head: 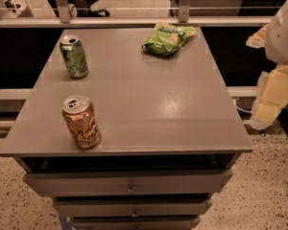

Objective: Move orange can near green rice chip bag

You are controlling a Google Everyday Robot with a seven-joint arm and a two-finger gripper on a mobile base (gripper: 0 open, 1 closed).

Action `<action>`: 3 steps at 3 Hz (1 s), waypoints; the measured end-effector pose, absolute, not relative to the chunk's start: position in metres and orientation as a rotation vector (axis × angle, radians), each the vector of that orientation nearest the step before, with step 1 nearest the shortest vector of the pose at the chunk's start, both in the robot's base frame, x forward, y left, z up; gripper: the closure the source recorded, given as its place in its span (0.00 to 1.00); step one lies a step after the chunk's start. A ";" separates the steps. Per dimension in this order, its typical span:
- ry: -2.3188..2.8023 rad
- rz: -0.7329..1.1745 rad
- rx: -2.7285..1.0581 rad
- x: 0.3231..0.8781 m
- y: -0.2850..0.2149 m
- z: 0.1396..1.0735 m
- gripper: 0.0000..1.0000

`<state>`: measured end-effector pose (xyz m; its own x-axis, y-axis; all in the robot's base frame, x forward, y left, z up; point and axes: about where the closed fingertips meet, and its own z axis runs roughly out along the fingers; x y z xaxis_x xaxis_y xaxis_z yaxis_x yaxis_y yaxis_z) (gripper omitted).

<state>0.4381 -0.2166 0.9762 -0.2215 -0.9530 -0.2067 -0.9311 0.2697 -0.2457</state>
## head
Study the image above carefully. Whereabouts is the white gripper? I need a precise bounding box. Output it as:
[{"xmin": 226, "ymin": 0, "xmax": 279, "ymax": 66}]
[{"xmin": 246, "ymin": 0, "xmax": 288, "ymax": 130}]

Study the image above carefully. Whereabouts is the orange soda can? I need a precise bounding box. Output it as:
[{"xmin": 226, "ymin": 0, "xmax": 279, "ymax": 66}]
[{"xmin": 62, "ymin": 94, "xmax": 101, "ymax": 150}]

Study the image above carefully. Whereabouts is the green rice chip bag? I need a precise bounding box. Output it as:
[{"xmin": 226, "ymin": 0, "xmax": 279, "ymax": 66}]
[{"xmin": 142, "ymin": 22, "xmax": 196, "ymax": 57}]

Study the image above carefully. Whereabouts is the green soda can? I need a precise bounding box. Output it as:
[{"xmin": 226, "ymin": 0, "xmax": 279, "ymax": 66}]
[{"xmin": 60, "ymin": 35, "xmax": 88, "ymax": 79}]

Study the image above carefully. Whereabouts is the top grey drawer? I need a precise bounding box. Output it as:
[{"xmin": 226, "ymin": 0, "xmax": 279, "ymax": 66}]
[{"xmin": 23, "ymin": 169, "xmax": 232, "ymax": 197}]

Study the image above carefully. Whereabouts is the grey drawer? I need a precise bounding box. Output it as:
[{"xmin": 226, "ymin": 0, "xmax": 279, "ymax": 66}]
[
  {"xmin": 53, "ymin": 198, "xmax": 212, "ymax": 218},
  {"xmin": 23, "ymin": 169, "xmax": 232, "ymax": 197},
  {"xmin": 72, "ymin": 216, "xmax": 200, "ymax": 230}
]

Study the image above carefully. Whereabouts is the grey drawer cabinet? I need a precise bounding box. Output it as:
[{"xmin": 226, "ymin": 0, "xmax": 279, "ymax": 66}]
[{"xmin": 0, "ymin": 27, "xmax": 254, "ymax": 230}]

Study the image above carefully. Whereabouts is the metal railing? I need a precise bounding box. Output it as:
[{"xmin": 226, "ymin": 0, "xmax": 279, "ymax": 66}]
[{"xmin": 0, "ymin": 0, "xmax": 288, "ymax": 29}]

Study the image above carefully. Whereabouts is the bottom grey drawer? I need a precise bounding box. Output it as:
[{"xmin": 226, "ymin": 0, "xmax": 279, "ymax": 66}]
[{"xmin": 72, "ymin": 216, "xmax": 200, "ymax": 230}]

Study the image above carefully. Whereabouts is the middle grey drawer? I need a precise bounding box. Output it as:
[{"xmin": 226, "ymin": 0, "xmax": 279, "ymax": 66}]
[{"xmin": 53, "ymin": 198, "xmax": 212, "ymax": 218}]

